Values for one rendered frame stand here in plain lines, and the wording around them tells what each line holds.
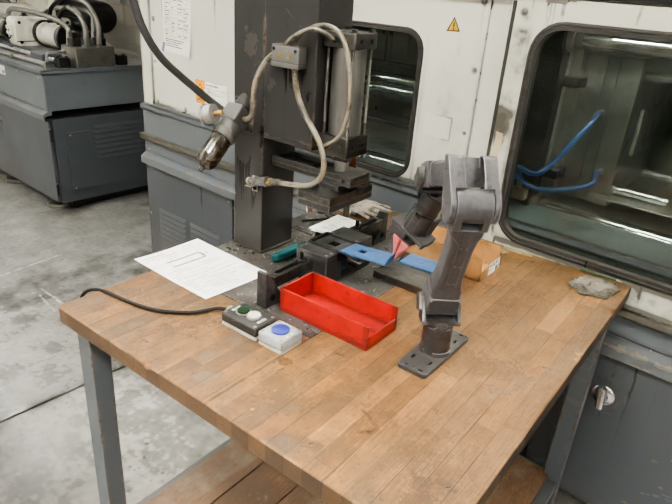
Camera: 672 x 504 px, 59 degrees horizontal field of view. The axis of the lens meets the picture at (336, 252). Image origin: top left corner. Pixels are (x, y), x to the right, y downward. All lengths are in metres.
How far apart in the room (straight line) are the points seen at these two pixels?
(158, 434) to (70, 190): 2.49
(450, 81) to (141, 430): 1.70
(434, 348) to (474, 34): 1.06
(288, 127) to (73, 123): 3.07
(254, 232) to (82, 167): 2.96
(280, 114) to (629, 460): 1.48
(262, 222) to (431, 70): 0.79
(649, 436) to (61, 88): 3.80
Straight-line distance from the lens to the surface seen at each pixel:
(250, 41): 1.56
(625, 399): 2.03
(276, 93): 1.52
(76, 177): 4.52
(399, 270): 1.59
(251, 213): 1.66
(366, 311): 1.39
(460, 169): 1.07
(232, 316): 1.32
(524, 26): 1.85
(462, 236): 1.09
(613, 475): 2.19
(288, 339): 1.24
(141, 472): 2.31
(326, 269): 1.48
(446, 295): 1.21
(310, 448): 1.04
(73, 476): 2.36
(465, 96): 1.99
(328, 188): 1.47
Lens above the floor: 1.61
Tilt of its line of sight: 25 degrees down
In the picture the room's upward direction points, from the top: 4 degrees clockwise
